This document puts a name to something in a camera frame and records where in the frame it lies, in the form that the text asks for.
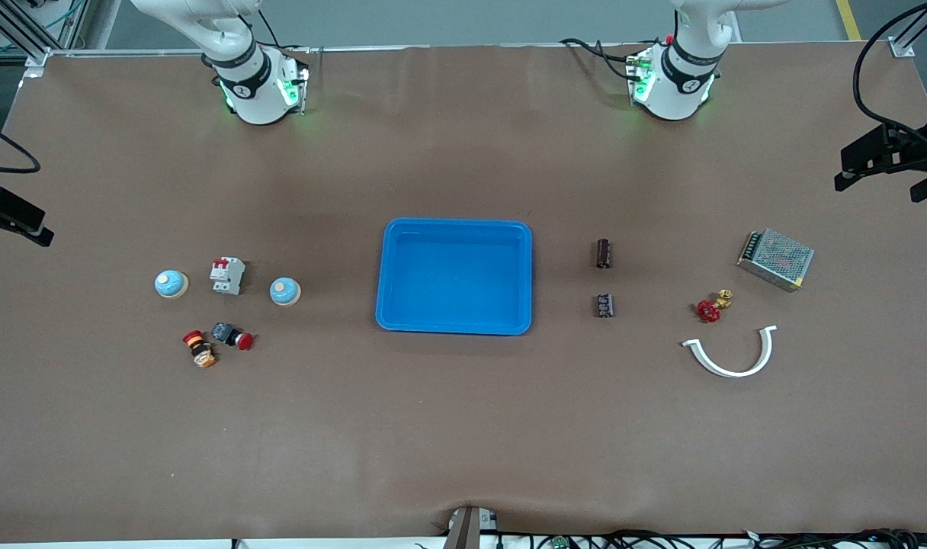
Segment light blue desk bell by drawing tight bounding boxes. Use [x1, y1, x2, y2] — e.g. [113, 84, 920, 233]
[155, 269, 190, 300]
[269, 276, 303, 307]

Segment metal mesh power supply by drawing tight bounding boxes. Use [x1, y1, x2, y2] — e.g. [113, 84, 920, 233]
[736, 228, 816, 293]

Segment white red circuit breaker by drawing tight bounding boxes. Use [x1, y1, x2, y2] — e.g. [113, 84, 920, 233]
[210, 257, 245, 296]

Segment red push button orange block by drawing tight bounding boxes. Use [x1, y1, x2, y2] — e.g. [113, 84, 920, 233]
[182, 329, 218, 369]

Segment red push button blue block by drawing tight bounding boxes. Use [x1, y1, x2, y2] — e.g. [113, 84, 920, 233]
[211, 322, 255, 352]

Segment white curved plastic strip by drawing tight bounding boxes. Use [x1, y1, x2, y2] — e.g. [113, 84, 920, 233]
[682, 325, 778, 379]

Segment blue plastic tray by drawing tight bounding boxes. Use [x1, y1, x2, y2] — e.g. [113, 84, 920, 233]
[376, 219, 533, 336]

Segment large table cover mat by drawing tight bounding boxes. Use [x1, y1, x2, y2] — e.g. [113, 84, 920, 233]
[0, 42, 927, 544]

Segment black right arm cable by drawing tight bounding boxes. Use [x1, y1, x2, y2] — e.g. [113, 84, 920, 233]
[0, 118, 42, 175]

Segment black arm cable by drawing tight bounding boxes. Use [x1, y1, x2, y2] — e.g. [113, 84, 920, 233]
[0, 118, 42, 175]
[852, 0, 927, 157]

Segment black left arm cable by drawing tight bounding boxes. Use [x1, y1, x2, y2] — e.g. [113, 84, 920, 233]
[852, 0, 927, 157]

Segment aluminium frame post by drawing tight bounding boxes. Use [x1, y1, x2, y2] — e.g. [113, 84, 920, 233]
[889, 0, 927, 59]
[0, 0, 53, 77]

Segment red handle brass valve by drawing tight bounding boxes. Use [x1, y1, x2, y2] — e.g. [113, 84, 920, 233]
[697, 289, 734, 323]

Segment black cables along table edge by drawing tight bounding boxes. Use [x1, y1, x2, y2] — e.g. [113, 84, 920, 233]
[502, 528, 922, 549]

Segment brown camera stand post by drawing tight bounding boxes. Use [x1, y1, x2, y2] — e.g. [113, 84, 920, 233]
[442, 505, 500, 549]

